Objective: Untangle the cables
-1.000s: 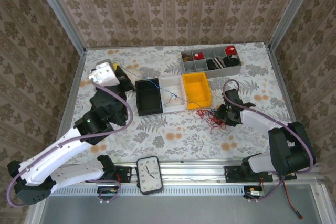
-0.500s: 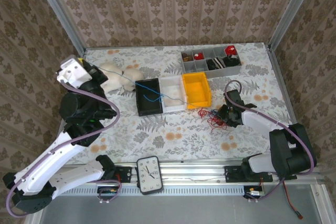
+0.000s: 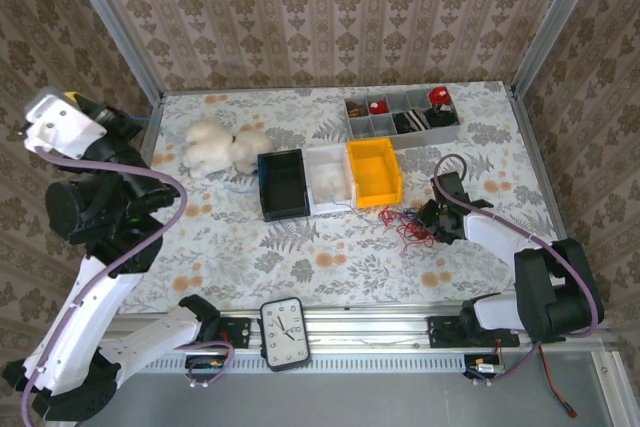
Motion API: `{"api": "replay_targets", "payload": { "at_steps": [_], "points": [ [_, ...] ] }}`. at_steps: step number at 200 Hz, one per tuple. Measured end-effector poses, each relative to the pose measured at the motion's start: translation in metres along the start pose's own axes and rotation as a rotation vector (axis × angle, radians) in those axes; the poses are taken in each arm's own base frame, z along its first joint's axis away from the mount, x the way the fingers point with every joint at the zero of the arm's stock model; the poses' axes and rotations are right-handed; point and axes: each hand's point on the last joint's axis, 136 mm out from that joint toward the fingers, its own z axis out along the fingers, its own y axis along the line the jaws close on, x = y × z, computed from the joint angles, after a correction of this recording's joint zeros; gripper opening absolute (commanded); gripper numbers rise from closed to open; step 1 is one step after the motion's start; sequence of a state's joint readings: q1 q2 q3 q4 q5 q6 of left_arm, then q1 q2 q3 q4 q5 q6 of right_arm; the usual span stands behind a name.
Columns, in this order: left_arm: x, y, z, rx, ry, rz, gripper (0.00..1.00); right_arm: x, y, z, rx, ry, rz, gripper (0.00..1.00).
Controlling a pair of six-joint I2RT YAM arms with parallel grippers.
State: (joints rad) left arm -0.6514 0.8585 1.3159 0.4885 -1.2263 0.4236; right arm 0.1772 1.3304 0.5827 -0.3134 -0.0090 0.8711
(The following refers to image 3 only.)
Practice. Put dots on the grey metal panel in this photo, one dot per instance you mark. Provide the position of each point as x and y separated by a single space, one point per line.
350 399

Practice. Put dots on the white plastic bin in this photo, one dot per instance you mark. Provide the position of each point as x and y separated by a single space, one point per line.
330 179

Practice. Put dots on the aluminium side rail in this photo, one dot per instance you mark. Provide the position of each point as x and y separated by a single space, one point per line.
151 132
540 167

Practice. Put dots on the aluminium frame post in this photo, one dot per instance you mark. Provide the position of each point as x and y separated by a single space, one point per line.
555 22
110 22

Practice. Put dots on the black plastic bin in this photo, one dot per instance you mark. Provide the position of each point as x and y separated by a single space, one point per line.
282 187

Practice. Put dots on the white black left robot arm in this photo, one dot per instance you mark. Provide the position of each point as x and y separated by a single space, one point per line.
80 307

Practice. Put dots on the brown small item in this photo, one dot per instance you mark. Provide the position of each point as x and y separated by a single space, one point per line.
356 108

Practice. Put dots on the red white small item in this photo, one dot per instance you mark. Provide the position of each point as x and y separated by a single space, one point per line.
439 94

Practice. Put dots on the black white analog clock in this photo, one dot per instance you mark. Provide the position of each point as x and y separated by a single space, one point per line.
285 334

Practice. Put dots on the black cloth item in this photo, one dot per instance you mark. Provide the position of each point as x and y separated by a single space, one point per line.
442 118

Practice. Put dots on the floral tablecloth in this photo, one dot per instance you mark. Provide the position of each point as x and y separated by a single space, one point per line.
300 257

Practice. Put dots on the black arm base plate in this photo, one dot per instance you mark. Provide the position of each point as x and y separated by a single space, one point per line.
442 333
239 331

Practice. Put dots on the aluminium front rail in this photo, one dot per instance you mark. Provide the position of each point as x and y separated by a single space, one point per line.
370 329

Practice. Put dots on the black white striped cloth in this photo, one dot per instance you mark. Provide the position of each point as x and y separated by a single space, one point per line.
412 119

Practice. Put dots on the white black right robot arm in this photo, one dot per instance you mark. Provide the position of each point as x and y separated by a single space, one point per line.
495 232

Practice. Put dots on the white plush toy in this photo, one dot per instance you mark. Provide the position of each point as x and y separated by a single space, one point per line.
220 149

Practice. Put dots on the small electronics board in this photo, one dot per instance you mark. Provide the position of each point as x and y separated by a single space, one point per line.
205 364
484 368

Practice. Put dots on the yellow plastic bin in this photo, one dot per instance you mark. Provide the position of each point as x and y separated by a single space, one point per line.
375 172

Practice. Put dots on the grey compartment organizer tray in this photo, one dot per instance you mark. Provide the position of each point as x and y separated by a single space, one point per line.
385 122

